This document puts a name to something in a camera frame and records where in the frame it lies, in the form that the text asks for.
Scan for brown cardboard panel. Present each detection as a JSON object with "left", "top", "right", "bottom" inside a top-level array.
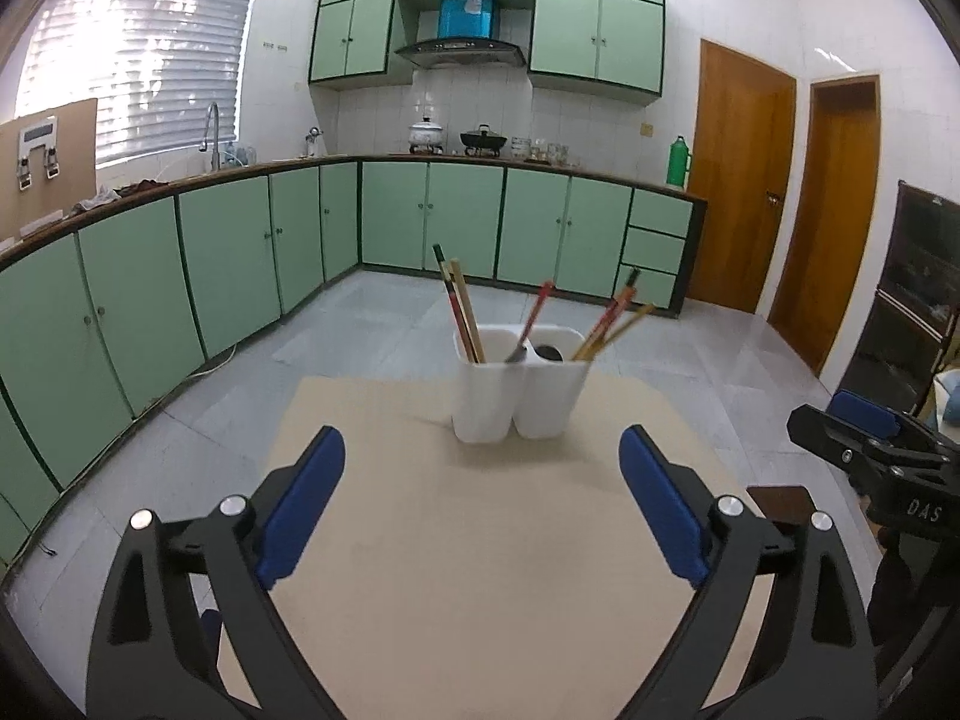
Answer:
[{"left": 0, "top": 97, "right": 99, "bottom": 241}]

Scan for row of glass jars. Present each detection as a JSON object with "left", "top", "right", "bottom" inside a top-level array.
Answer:
[{"left": 510, "top": 136, "right": 586, "bottom": 166}]

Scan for black wok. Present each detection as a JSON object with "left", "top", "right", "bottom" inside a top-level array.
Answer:
[{"left": 459, "top": 124, "right": 509, "bottom": 158}]

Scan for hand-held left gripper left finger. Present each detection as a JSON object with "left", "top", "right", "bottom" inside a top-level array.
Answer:
[{"left": 85, "top": 425, "right": 347, "bottom": 720}]

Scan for white window blinds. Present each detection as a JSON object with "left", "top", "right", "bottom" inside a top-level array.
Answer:
[{"left": 15, "top": 0, "right": 267, "bottom": 166}]

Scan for green kitchen base cabinets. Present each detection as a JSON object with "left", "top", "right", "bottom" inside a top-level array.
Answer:
[{"left": 0, "top": 156, "right": 710, "bottom": 563}]

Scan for green kitchen wall cabinets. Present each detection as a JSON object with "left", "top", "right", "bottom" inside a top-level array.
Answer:
[{"left": 309, "top": 0, "right": 667, "bottom": 98}]

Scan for black display cabinet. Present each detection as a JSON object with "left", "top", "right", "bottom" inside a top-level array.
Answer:
[{"left": 832, "top": 180, "right": 960, "bottom": 421}]

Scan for white plastic utensil holder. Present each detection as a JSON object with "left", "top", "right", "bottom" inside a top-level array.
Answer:
[
  {"left": 514, "top": 325, "right": 588, "bottom": 440},
  {"left": 452, "top": 325, "right": 533, "bottom": 443}
]

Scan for white cable on floor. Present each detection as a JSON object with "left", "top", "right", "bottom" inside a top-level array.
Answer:
[{"left": 135, "top": 343, "right": 242, "bottom": 422}]

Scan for blue wrapped hood chimney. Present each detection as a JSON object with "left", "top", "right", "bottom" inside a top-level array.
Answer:
[{"left": 439, "top": 0, "right": 502, "bottom": 40}]

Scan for plain wooden chopstick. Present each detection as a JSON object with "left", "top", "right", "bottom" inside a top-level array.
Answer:
[{"left": 574, "top": 303, "right": 656, "bottom": 361}]

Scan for white bracket on cardboard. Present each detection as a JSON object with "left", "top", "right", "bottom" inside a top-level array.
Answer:
[{"left": 16, "top": 116, "right": 61, "bottom": 192}]

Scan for black chopstick silver band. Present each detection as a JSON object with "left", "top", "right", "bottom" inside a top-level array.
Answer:
[
  {"left": 432, "top": 243, "right": 477, "bottom": 363},
  {"left": 581, "top": 267, "right": 641, "bottom": 357}
]

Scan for steel range hood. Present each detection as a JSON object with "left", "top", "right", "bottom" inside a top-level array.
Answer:
[{"left": 395, "top": 37, "right": 526, "bottom": 71}]

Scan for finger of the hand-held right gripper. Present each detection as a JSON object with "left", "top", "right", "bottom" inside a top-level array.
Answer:
[
  {"left": 834, "top": 390, "right": 938, "bottom": 442},
  {"left": 787, "top": 403, "right": 960, "bottom": 482}
]

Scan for wooden chopstick red end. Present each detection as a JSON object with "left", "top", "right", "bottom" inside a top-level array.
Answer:
[
  {"left": 448, "top": 260, "right": 478, "bottom": 363},
  {"left": 454, "top": 259, "right": 486, "bottom": 363},
  {"left": 586, "top": 292, "right": 629, "bottom": 358}
]

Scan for wooden door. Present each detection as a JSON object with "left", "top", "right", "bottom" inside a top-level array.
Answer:
[
  {"left": 766, "top": 75, "right": 881, "bottom": 377},
  {"left": 688, "top": 37, "right": 797, "bottom": 316}
]

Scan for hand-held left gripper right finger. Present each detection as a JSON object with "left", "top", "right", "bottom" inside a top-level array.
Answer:
[{"left": 619, "top": 424, "right": 880, "bottom": 720}]

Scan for tall steel kitchen faucet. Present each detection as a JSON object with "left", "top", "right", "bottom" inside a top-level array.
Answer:
[{"left": 199, "top": 101, "right": 223, "bottom": 170}]

